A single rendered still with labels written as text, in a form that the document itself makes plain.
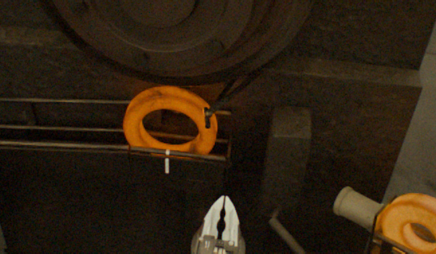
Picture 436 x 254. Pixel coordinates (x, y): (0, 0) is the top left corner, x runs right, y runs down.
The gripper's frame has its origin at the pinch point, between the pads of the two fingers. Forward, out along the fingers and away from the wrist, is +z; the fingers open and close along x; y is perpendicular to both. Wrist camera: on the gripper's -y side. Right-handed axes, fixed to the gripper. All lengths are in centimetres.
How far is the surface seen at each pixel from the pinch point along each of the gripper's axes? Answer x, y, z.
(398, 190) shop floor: -62, -94, 56
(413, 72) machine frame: -33.8, 4.1, 31.4
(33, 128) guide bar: 42.8, -13.7, 18.0
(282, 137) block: -9.2, 0.5, 15.0
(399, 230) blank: -32.7, -5.1, 1.7
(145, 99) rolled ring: 17.2, 2.6, 18.1
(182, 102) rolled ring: 10.2, 3.0, 18.2
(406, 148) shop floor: -68, -101, 79
